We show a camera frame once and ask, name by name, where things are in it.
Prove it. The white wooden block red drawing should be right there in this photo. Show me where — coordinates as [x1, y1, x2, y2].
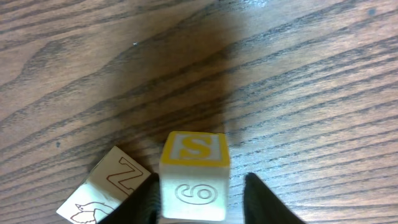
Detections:
[57, 146, 150, 224]

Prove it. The white wooden block green side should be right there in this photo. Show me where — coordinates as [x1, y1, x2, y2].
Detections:
[159, 131, 231, 222]

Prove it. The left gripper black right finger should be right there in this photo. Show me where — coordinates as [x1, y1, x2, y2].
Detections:
[243, 172, 305, 224]

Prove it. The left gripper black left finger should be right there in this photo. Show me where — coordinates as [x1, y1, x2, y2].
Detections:
[99, 173, 160, 224]

